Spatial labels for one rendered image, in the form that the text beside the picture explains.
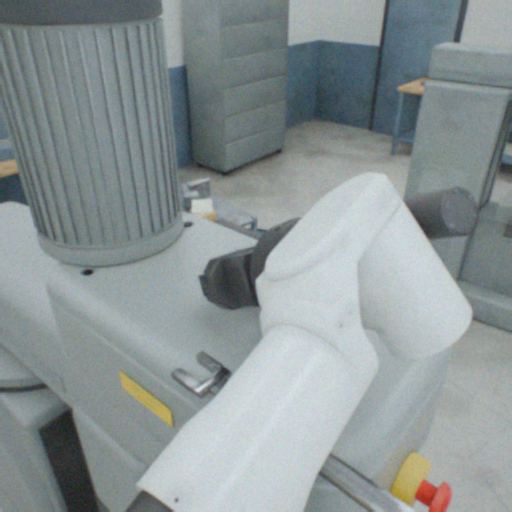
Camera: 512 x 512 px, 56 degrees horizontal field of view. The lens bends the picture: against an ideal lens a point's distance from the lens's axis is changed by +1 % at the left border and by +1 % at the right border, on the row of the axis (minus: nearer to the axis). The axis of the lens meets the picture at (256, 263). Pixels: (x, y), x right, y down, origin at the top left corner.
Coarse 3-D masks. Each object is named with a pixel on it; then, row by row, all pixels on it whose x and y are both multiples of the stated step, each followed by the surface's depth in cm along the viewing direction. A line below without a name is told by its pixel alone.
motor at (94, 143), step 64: (0, 0) 45; (64, 0) 45; (128, 0) 48; (0, 64) 50; (64, 64) 48; (128, 64) 51; (64, 128) 51; (128, 128) 53; (64, 192) 55; (128, 192) 57; (64, 256) 60; (128, 256) 61
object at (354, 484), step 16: (176, 368) 45; (208, 368) 45; (224, 368) 45; (192, 384) 43; (208, 384) 43; (224, 384) 43; (336, 464) 36; (336, 480) 35; (352, 480) 35; (368, 480) 35; (352, 496) 34; (368, 496) 34; (384, 496) 34
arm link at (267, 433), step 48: (288, 336) 26; (240, 384) 24; (288, 384) 24; (336, 384) 24; (192, 432) 22; (240, 432) 22; (288, 432) 22; (336, 432) 24; (144, 480) 22; (192, 480) 20; (240, 480) 20; (288, 480) 21
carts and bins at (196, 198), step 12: (204, 180) 325; (180, 192) 341; (192, 192) 319; (204, 192) 329; (192, 204) 309; (204, 204) 309; (216, 204) 324; (228, 204) 324; (204, 216) 297; (216, 216) 302; (228, 216) 309; (240, 216) 309; (252, 216) 308; (252, 228) 310
